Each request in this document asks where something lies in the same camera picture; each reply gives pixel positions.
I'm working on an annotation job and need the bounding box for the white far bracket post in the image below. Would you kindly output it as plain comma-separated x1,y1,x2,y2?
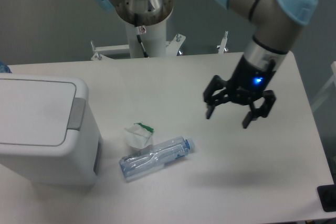
216,31,229,54

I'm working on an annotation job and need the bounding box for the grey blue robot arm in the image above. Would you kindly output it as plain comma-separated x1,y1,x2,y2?
95,0,318,127

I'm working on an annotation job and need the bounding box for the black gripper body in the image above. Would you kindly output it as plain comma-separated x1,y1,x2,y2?
226,56,276,105

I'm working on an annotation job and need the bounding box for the blue plastic bag edge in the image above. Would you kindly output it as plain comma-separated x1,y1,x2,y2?
0,61,12,73

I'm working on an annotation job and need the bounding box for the white left base bracket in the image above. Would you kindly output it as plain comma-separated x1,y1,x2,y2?
90,40,130,61

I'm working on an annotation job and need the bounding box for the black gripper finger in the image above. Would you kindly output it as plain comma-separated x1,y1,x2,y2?
203,75,230,120
242,90,276,129

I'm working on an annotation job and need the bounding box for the white frame right edge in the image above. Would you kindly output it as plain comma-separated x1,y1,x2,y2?
310,61,335,113

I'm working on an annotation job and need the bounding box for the crushed clear plastic bottle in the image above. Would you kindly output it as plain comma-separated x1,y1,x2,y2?
119,136,195,182

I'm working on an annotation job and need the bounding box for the white push-lid trash can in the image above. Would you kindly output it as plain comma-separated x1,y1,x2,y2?
1,73,102,185

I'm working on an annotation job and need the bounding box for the black device table corner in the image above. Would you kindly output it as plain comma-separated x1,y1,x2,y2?
317,184,335,212

